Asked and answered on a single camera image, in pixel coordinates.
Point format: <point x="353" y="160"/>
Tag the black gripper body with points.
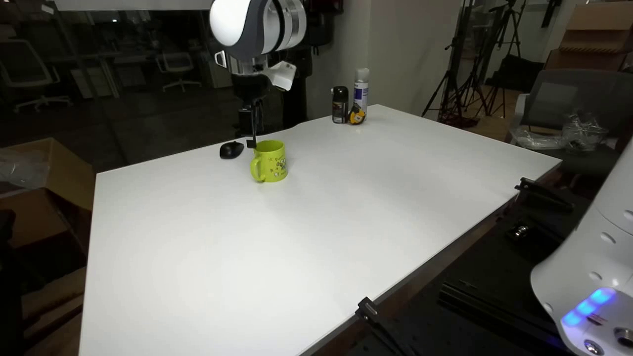
<point x="253" y="92"/>

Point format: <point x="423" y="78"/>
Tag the yellow-green printed mug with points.
<point x="270" y="163"/>

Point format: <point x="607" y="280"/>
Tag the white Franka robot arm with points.
<point x="595" y="264"/>

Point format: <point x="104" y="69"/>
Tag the black computer mouse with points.
<point x="231" y="150"/>

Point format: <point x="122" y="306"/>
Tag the white office chair behind glass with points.
<point x="179" y="71"/>
<point x="31" y="73"/>

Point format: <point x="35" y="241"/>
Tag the black spray can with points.
<point x="340" y="104"/>

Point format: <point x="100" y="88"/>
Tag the yellow and black small object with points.
<point x="357" y="118"/>

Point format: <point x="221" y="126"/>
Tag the white bottle with blue label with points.
<point x="361" y="90"/>

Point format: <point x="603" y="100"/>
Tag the open cardboard box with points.
<point x="67" y="173"/>

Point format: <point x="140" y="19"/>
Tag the black tripod stand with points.
<point x="456" y="67"/>
<point x="514" y="27"/>

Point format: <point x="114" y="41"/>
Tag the black table clamp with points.
<point x="545" y="195"/>
<point x="373" y="318"/>

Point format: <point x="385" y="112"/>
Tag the clear plastic bag in box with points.
<point x="23" y="173"/>

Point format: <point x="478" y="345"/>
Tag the flat cardboard sheet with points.
<point x="57" y="310"/>

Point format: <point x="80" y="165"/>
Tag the black aluminium extrusion bars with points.
<point x="492" y="308"/>

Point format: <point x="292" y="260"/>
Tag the grey armchair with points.
<point x="561" y="92"/>

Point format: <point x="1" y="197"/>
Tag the crumpled clear plastic bag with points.
<point x="581" y="132"/>

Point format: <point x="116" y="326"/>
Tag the stacked cardboard boxes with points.
<point x="595" y="41"/>

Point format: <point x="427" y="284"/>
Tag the white board on glass wall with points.
<point x="132" y="5"/>

